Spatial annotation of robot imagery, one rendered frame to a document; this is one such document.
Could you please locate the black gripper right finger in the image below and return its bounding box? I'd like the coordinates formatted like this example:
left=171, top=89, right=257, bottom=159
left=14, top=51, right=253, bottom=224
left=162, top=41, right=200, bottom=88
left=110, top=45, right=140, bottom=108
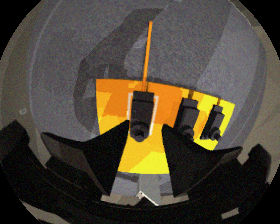
left=161, top=124, right=244, bottom=197

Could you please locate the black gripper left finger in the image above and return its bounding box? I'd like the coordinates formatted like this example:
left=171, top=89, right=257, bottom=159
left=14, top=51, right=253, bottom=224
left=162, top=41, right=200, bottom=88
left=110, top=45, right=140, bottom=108
left=40, top=120, right=129, bottom=197

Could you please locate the black micro servo with orange cable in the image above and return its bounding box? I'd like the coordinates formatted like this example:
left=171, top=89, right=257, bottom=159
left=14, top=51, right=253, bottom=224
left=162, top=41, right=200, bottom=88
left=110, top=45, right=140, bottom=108
left=129, top=22, right=155, bottom=143

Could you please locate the yellow-orange flat deck plate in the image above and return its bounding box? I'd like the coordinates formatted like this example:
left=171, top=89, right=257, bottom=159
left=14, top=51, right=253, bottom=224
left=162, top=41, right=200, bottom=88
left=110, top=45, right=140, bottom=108
left=96, top=79, right=234, bottom=175

